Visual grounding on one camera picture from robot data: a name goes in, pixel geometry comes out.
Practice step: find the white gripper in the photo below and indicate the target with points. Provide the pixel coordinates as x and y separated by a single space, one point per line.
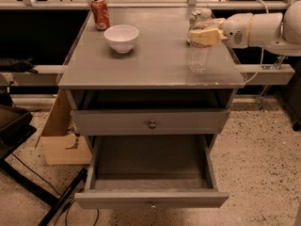
235 30

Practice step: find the clear plastic water bottle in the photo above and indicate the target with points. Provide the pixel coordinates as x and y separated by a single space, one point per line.
199 56

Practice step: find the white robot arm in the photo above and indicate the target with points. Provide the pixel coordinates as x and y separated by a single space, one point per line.
277 33

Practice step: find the grey cabinet with counter top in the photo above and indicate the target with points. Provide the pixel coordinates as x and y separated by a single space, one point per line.
154 75

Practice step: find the grey upper drawer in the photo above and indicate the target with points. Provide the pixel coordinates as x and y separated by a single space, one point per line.
136 122

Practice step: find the round metal drawer knob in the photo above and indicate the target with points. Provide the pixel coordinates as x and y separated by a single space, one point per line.
152 124

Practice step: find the grey open middle drawer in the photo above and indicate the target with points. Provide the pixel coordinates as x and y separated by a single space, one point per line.
151 172

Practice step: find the white green soda can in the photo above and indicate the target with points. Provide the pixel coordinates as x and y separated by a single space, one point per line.
198 18

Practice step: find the white ceramic bowl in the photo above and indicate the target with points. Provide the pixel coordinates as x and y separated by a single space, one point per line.
121 38

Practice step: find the orange soda can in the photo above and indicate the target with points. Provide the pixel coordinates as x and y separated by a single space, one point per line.
100 13

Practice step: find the cardboard box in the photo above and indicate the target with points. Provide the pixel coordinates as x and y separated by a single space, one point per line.
61 144

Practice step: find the black metal stand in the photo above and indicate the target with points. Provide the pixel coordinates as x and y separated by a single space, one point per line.
18 206

